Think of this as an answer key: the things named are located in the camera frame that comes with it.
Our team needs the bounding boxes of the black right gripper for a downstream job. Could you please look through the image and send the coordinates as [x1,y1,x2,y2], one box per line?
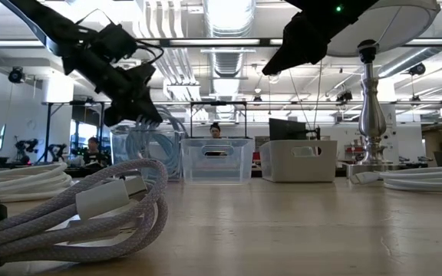
[261,11,334,77]

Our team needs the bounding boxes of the low clear plastic bin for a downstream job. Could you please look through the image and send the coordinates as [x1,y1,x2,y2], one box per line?
[180,137,256,186]

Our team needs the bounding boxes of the black overhead beam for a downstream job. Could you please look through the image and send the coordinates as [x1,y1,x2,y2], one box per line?
[0,37,442,48]

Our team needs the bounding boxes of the white cable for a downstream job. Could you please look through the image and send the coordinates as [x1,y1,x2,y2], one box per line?
[0,162,73,205]
[349,166,442,193]

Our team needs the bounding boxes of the person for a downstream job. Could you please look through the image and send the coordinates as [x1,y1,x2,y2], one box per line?
[81,136,110,168]
[209,122,223,140]

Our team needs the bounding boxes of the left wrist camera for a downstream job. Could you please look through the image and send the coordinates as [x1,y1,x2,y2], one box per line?
[92,22,140,64]

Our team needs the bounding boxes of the black ceiling camera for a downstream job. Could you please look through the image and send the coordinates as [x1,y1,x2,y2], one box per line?
[335,90,353,104]
[408,62,427,77]
[8,67,26,85]

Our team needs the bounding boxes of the tall clear plastic bin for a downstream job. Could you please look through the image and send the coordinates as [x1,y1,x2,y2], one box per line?
[109,124,188,182]

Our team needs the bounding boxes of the background black rig frame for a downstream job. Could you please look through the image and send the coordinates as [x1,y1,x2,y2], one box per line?
[42,100,105,164]

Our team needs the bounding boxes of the black computer monitor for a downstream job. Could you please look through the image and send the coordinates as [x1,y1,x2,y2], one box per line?
[269,117,322,142]

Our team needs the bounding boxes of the silver ventilation duct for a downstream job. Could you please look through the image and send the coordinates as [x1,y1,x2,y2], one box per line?
[203,0,256,120]

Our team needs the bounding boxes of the light blue cable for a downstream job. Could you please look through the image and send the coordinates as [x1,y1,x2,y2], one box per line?
[112,132,145,178]
[130,105,188,180]
[113,130,186,179]

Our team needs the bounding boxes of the left camera black cable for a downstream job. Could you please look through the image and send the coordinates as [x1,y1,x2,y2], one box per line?
[75,8,165,67]

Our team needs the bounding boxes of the short purple braided cable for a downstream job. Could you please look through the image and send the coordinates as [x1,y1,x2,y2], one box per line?
[0,158,170,270]

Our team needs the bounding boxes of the white plastic bin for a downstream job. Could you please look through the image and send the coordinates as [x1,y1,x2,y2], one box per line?
[259,140,338,183]

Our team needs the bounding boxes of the white lamp shade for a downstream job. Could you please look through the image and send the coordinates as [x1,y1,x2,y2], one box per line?
[326,0,442,58]

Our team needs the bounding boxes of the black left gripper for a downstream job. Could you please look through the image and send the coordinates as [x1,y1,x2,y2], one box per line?
[62,48,165,128]

